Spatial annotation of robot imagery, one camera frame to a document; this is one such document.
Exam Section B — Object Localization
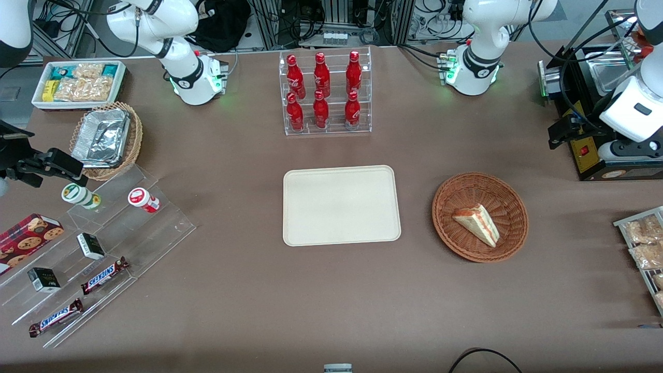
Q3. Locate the Snickers chocolate bar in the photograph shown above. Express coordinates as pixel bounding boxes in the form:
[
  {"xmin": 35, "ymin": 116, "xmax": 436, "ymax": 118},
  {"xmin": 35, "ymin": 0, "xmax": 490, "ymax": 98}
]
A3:
[
  {"xmin": 28, "ymin": 298, "xmax": 84, "ymax": 338},
  {"xmin": 81, "ymin": 256, "xmax": 130, "ymax": 295}
]

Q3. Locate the large clear cracker bag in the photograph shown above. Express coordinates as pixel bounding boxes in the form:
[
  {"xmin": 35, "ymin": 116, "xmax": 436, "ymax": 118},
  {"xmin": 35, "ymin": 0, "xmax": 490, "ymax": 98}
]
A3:
[{"xmin": 53, "ymin": 77, "xmax": 114, "ymax": 103}]

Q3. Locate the white rectangular snack bin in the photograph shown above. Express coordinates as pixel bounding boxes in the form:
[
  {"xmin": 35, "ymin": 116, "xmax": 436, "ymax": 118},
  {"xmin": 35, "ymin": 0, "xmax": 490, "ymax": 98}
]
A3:
[{"xmin": 31, "ymin": 60, "xmax": 127, "ymax": 112}]

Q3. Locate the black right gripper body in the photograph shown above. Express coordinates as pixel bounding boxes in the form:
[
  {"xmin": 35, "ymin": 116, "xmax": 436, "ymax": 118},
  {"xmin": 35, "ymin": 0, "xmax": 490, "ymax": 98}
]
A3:
[{"xmin": 0, "ymin": 120, "xmax": 37, "ymax": 179}]

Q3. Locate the small black carton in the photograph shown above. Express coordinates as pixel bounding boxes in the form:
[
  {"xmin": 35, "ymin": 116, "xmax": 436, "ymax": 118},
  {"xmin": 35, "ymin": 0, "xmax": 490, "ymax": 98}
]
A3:
[
  {"xmin": 77, "ymin": 233, "xmax": 106, "ymax": 260},
  {"xmin": 27, "ymin": 267, "xmax": 61, "ymax": 293}
]

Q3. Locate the white bottle red label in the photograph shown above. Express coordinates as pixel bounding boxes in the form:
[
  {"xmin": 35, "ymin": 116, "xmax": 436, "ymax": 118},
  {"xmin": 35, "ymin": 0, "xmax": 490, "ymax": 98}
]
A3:
[{"xmin": 128, "ymin": 188, "xmax": 161, "ymax": 214}]

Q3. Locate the clear bag of crackers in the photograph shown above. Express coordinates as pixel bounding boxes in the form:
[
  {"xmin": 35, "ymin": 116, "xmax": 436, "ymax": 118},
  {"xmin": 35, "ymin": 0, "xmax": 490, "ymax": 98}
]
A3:
[
  {"xmin": 629, "ymin": 242, "xmax": 663, "ymax": 270},
  {"xmin": 624, "ymin": 216, "xmax": 663, "ymax": 245}
]

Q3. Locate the light brown wicker basket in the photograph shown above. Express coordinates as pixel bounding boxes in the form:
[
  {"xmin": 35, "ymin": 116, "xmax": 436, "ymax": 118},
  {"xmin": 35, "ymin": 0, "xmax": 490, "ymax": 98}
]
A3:
[{"xmin": 69, "ymin": 102, "xmax": 143, "ymax": 181}]

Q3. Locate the clear acrylic bottle rack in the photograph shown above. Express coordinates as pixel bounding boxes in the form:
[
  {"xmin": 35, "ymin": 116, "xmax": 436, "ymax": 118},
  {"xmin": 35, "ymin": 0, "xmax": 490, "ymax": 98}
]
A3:
[{"xmin": 279, "ymin": 47, "xmax": 372, "ymax": 136}]

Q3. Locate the dark brown wicker basket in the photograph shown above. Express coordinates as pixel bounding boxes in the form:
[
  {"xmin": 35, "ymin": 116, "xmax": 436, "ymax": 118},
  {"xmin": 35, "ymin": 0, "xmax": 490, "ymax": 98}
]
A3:
[{"xmin": 431, "ymin": 172, "xmax": 529, "ymax": 263}]

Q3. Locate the metal wire rack tray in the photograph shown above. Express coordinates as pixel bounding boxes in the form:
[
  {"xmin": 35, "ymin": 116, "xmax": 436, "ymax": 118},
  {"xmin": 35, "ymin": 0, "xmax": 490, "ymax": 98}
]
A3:
[{"xmin": 613, "ymin": 206, "xmax": 663, "ymax": 318}]

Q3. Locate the black bag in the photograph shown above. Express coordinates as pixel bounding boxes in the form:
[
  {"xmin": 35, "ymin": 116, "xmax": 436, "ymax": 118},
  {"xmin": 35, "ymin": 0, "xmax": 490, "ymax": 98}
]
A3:
[{"xmin": 189, "ymin": 0, "xmax": 253, "ymax": 53}]

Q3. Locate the small clear cracker bag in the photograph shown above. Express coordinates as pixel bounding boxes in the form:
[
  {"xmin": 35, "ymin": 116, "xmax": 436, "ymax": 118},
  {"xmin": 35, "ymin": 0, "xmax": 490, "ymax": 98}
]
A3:
[{"xmin": 73, "ymin": 63, "xmax": 106, "ymax": 80}]

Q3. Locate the white bottle green label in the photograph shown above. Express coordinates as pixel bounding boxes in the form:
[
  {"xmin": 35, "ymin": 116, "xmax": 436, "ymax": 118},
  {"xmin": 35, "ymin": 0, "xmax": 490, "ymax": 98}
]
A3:
[{"xmin": 61, "ymin": 183, "xmax": 102, "ymax": 210}]

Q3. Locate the beige serving tray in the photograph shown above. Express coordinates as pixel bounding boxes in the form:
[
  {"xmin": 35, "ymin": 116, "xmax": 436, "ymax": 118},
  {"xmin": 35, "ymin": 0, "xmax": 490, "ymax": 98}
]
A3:
[{"xmin": 282, "ymin": 165, "xmax": 402, "ymax": 247}]

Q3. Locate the clear acrylic stepped display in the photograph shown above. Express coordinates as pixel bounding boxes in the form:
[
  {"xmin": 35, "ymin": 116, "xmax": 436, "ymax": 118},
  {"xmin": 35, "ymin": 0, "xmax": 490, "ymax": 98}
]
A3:
[{"xmin": 0, "ymin": 165, "xmax": 197, "ymax": 349}]

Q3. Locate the black countertop warmer machine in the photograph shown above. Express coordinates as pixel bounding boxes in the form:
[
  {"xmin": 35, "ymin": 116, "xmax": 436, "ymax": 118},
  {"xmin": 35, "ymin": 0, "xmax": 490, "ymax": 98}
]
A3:
[{"xmin": 538, "ymin": 44, "xmax": 663, "ymax": 182}]

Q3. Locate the red cookie box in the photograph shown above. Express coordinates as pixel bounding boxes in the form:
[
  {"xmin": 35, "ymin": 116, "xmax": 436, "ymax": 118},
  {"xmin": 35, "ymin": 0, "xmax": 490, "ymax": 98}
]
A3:
[{"xmin": 0, "ymin": 213, "xmax": 65, "ymax": 275}]

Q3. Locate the silver foil tray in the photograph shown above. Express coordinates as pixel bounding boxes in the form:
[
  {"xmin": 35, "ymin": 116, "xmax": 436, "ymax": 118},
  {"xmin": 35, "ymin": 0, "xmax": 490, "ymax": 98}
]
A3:
[{"xmin": 71, "ymin": 108, "xmax": 131, "ymax": 169}]

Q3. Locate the red soda bottle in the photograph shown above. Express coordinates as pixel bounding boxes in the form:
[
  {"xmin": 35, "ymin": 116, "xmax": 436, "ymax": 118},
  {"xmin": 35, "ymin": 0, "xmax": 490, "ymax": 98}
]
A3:
[
  {"xmin": 346, "ymin": 50, "xmax": 362, "ymax": 95},
  {"xmin": 313, "ymin": 52, "xmax": 331, "ymax": 98},
  {"xmin": 313, "ymin": 90, "xmax": 329, "ymax": 129},
  {"xmin": 286, "ymin": 92, "xmax": 305, "ymax": 132},
  {"xmin": 344, "ymin": 91, "xmax": 361, "ymax": 129},
  {"xmin": 286, "ymin": 54, "xmax": 306, "ymax": 99}
]

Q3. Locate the triangular sandwich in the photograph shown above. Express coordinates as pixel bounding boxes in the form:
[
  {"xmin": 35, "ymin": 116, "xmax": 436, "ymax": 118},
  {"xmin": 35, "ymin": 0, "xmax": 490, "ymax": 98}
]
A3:
[{"xmin": 453, "ymin": 204, "xmax": 501, "ymax": 248}]

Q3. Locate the black looped cable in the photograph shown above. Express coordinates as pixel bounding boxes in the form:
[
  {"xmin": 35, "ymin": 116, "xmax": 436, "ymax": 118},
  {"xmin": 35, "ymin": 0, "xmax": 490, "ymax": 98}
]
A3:
[{"xmin": 448, "ymin": 348, "xmax": 524, "ymax": 373}]

